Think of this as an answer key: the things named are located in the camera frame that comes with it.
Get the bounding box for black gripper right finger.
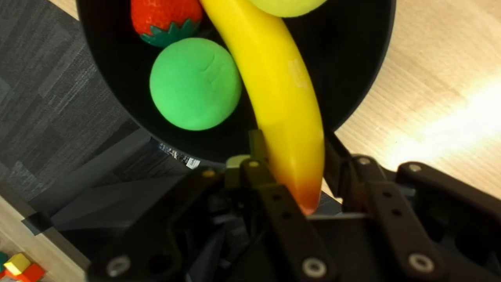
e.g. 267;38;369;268
325;138;501;282

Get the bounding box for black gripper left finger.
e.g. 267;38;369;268
86;160;339;282

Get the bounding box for yellow toy banana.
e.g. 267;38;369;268
200;0;324;215

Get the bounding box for yellow toy lemon ball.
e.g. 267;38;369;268
250;0;327;18

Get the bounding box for green toy ball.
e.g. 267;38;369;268
148;38;241;132

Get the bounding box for red toy strawberry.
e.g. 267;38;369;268
130;0;203;48

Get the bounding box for wooden office desk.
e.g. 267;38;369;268
0;198;89;282

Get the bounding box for colourful toy blocks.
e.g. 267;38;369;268
0;253;45;282

